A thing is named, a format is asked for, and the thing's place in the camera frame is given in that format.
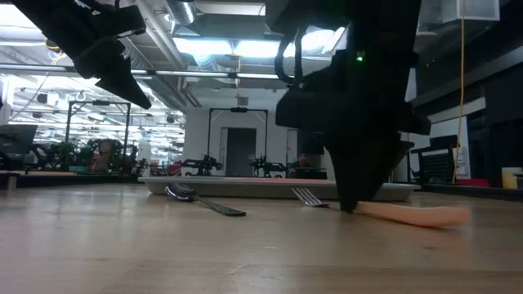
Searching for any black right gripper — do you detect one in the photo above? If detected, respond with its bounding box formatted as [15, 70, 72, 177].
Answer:
[274, 49, 432, 214]

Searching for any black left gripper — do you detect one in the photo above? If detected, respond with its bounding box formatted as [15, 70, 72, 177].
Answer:
[23, 0, 153, 110]

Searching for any fork with peach handle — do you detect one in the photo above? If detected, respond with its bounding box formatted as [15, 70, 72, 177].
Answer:
[291, 186, 472, 229]

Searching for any pink plate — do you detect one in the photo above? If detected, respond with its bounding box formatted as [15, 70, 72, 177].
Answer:
[222, 176, 329, 183]

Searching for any spoon with black handle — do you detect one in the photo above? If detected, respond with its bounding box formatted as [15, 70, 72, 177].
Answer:
[164, 182, 248, 217]

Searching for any grey plastic tray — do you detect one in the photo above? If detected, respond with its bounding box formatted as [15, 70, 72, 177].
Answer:
[137, 176, 422, 203]

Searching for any black pegboard cart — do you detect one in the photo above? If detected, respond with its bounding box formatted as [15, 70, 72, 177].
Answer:
[409, 134, 459, 185]

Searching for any white whiteboard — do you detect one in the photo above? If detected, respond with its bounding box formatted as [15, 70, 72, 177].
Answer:
[428, 116, 471, 180]

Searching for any person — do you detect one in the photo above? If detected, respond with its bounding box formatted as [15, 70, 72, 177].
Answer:
[288, 153, 316, 179]
[90, 140, 112, 173]

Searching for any long ceiling light bar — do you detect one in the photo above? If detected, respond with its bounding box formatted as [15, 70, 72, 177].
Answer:
[0, 63, 283, 81]

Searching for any red box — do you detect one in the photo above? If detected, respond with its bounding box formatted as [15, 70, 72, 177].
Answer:
[456, 178, 491, 188]

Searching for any dark flat monitor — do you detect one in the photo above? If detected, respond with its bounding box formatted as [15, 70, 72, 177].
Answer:
[0, 124, 38, 155]

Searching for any yellow container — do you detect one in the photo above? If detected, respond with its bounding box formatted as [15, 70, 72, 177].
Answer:
[501, 167, 523, 190]

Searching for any grey door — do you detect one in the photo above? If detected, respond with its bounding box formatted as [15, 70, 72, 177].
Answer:
[226, 127, 257, 177]

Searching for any black gantry frame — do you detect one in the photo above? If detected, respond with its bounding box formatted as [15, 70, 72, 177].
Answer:
[65, 100, 132, 164]
[207, 107, 270, 165]

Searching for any dark wall screen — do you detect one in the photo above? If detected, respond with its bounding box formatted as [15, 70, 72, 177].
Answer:
[297, 130, 327, 155]

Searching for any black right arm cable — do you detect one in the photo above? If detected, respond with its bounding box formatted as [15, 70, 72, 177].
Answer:
[274, 27, 306, 87]

